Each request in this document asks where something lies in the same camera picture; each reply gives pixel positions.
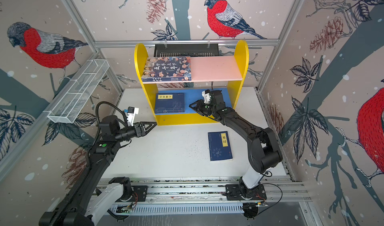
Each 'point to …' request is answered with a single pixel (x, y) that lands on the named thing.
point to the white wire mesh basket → (77, 91)
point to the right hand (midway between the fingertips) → (189, 108)
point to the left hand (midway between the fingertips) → (152, 125)
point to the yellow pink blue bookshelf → (172, 84)
